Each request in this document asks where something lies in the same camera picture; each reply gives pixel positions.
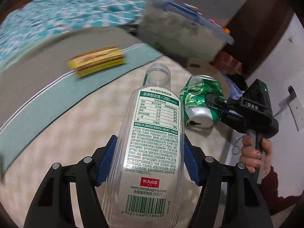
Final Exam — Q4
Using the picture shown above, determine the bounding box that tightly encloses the crushed green soda can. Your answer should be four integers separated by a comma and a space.
180, 75, 224, 132

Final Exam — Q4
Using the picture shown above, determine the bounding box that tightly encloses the clear plastic bottle green label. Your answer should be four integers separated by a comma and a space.
102, 63, 184, 227

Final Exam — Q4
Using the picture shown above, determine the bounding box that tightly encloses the person right hand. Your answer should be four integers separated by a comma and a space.
240, 135, 273, 178

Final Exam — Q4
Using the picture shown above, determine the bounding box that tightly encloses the teal grey bed sheet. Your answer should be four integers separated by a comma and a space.
1, 27, 162, 175

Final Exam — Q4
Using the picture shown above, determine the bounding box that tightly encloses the yellow red flat box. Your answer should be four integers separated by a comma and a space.
67, 46, 125, 78

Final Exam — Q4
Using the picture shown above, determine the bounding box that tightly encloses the teal patterned quilt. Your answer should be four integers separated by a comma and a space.
1, 0, 146, 67

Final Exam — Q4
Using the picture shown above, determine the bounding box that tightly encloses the clear bin blue handle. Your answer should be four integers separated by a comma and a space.
138, 0, 234, 62

